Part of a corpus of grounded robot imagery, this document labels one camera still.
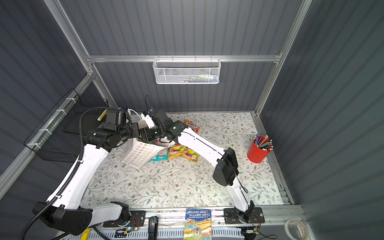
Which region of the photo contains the white cable coil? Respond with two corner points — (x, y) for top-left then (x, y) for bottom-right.
(284, 218), (308, 240)

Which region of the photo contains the black corrugated cable hose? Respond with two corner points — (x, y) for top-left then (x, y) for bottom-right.
(18, 107), (113, 240)

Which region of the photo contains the red pencil cup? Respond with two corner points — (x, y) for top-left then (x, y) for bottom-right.
(247, 135), (274, 164)

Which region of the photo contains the black handle tool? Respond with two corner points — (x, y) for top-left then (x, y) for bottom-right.
(148, 216), (159, 240)

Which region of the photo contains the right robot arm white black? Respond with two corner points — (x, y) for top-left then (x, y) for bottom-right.
(139, 110), (255, 223)

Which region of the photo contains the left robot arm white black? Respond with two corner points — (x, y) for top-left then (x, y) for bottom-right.
(27, 107), (139, 236)

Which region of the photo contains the colourful book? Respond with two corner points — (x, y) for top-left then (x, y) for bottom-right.
(184, 209), (213, 240)

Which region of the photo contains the yellow marker in basket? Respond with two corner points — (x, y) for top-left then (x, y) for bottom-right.
(97, 109), (108, 122)

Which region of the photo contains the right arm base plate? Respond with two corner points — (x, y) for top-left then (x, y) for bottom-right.
(223, 208), (265, 224)

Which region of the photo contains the black wire basket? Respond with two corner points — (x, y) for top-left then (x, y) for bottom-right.
(24, 87), (109, 163)

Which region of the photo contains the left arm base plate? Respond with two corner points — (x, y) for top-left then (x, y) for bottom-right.
(103, 211), (146, 228)

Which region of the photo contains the white wire mesh basket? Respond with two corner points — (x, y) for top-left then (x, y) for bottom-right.
(153, 59), (222, 85)

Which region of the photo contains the teal snack packet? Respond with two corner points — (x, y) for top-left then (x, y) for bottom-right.
(150, 151), (169, 162)

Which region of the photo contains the white paper gift bag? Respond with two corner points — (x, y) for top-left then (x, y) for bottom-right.
(121, 108), (175, 169)

